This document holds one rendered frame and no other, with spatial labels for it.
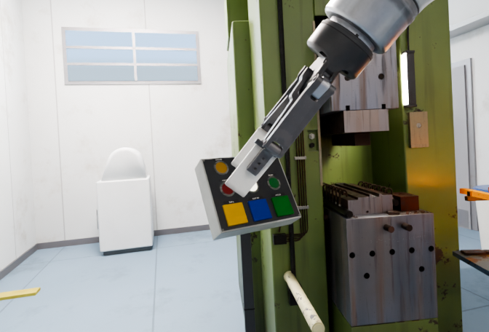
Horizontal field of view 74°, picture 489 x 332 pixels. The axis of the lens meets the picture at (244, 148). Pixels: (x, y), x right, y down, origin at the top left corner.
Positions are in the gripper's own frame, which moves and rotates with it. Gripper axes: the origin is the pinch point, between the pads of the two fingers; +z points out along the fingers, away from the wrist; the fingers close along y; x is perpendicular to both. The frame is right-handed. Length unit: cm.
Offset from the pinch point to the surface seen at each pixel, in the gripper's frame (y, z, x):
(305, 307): 56, 50, -59
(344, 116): 98, -11, -37
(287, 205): 69, 27, -33
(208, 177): 64, 33, -3
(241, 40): 162, -8, 22
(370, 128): 98, -14, -49
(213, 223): 56, 43, -13
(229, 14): 190, -16, 40
